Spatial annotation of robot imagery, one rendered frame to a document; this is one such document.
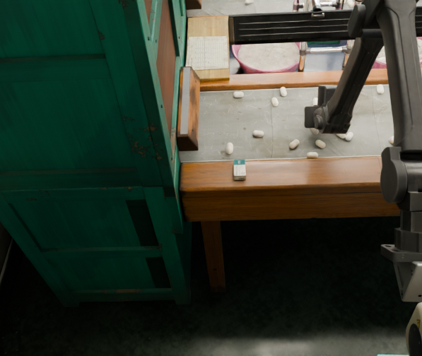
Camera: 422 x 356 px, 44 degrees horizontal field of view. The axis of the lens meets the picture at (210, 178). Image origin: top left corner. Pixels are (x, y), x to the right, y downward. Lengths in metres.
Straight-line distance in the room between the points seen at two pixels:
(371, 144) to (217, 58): 0.60
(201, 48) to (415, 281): 1.22
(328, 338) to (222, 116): 0.96
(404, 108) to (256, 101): 0.84
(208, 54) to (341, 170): 0.64
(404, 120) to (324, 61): 1.05
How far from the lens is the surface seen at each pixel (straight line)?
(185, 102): 1.59
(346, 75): 1.29
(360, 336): 2.15
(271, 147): 1.62
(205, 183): 1.51
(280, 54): 1.93
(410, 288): 0.95
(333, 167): 1.56
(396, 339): 2.18
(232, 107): 1.73
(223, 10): 2.12
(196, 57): 1.85
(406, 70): 1.02
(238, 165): 1.52
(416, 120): 0.98
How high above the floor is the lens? 1.99
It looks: 54 degrees down
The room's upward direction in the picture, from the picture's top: 6 degrees counter-clockwise
